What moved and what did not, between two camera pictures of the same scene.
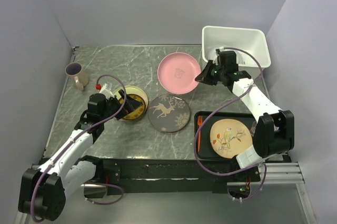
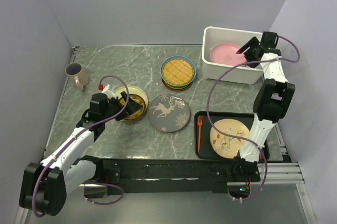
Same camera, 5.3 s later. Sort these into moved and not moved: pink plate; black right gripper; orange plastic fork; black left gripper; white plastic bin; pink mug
Moved: black right gripper; pink plate
Not moved: white plastic bin; black left gripper; pink mug; orange plastic fork
